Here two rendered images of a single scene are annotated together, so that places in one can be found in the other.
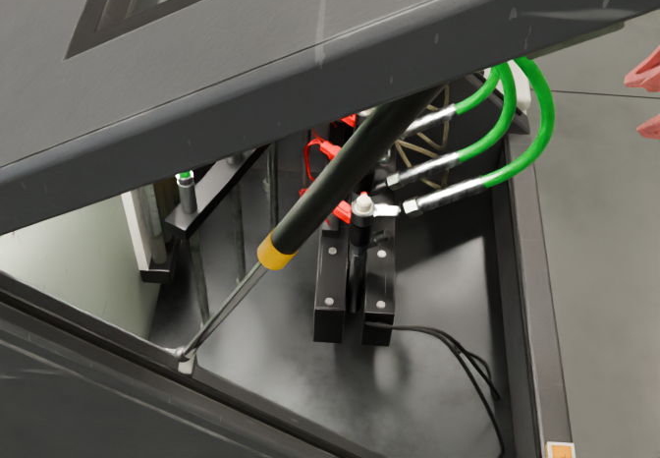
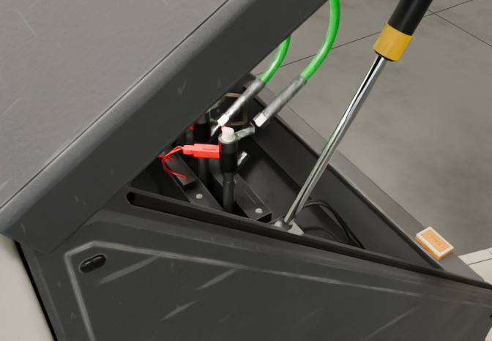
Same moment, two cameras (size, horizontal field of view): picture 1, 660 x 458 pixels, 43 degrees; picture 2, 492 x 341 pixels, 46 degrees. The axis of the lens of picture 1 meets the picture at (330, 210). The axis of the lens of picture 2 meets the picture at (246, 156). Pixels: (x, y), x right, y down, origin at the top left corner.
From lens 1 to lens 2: 36 cm
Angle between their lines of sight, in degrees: 24
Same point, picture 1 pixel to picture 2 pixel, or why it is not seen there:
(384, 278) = (247, 195)
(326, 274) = not seen: hidden behind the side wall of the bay
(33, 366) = (209, 276)
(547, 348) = (368, 186)
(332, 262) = (205, 203)
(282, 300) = not seen: hidden behind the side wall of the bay
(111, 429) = (255, 326)
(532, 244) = (310, 135)
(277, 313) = not seen: hidden behind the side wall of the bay
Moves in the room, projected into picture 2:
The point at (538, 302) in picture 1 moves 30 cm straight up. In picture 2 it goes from (341, 164) to (367, 13)
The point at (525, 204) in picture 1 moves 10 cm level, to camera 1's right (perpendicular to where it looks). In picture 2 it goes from (288, 115) to (327, 99)
